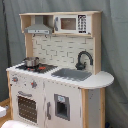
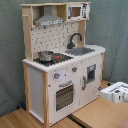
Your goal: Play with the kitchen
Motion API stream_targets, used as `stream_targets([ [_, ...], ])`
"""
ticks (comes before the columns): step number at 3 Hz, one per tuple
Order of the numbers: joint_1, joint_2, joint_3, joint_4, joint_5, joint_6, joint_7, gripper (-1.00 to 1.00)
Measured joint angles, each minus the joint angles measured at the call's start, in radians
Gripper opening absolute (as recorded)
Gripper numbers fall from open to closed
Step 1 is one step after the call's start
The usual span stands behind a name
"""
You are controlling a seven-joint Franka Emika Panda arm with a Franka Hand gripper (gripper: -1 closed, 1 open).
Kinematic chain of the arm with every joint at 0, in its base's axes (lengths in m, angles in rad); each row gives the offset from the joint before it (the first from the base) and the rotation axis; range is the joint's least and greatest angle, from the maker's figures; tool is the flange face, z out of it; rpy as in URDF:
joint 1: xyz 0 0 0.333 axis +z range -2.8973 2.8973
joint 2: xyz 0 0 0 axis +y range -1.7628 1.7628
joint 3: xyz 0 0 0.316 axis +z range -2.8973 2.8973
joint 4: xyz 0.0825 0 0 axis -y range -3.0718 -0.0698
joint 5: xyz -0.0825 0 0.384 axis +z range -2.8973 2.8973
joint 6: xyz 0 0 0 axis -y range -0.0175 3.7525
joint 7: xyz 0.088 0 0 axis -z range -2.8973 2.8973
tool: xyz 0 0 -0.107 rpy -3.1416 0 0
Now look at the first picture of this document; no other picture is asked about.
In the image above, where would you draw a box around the grey ice dispenser panel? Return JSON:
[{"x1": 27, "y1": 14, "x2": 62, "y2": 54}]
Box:
[{"x1": 54, "y1": 94, "x2": 70, "y2": 120}]

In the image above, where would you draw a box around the red stove knob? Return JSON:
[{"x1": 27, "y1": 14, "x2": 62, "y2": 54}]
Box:
[
  {"x1": 12, "y1": 77, "x2": 18, "y2": 82},
  {"x1": 31, "y1": 81, "x2": 37, "y2": 88}
]

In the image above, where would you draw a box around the grey toy sink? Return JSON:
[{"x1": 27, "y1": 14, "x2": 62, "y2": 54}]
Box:
[{"x1": 52, "y1": 68, "x2": 92, "y2": 81}]

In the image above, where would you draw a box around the oven door with handle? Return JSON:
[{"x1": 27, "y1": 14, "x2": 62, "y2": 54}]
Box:
[{"x1": 17, "y1": 91, "x2": 37, "y2": 123}]

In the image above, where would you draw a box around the black toy faucet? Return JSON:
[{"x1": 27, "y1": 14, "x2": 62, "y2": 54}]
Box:
[{"x1": 75, "y1": 51, "x2": 93, "y2": 70}]

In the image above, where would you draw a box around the black toy stovetop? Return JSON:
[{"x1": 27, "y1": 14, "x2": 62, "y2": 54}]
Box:
[{"x1": 18, "y1": 63, "x2": 55, "y2": 73}]

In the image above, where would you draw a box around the right red stove knob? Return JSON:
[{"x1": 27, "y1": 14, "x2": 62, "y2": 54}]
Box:
[{"x1": 31, "y1": 81, "x2": 37, "y2": 88}]

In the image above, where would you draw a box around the wooden toy kitchen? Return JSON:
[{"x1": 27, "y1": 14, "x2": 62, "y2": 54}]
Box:
[{"x1": 7, "y1": 11, "x2": 114, "y2": 128}]

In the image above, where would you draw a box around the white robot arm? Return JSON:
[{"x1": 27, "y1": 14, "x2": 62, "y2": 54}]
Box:
[{"x1": 0, "y1": 106, "x2": 39, "y2": 128}]

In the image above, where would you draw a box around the left red stove knob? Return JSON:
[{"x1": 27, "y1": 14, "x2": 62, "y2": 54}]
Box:
[{"x1": 12, "y1": 77, "x2": 18, "y2": 82}]

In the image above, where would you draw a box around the grey cabinet door handle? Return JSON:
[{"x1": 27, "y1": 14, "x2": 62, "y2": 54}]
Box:
[{"x1": 47, "y1": 102, "x2": 51, "y2": 120}]

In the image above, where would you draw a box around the grey range hood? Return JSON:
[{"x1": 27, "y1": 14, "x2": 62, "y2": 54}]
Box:
[{"x1": 24, "y1": 15, "x2": 54, "y2": 35}]

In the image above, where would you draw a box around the toy microwave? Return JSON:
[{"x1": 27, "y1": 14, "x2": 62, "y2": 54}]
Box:
[{"x1": 54, "y1": 14, "x2": 91, "y2": 34}]

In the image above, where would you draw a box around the small metal pot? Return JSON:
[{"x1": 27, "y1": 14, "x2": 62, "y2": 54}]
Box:
[{"x1": 23, "y1": 57, "x2": 39, "y2": 67}]

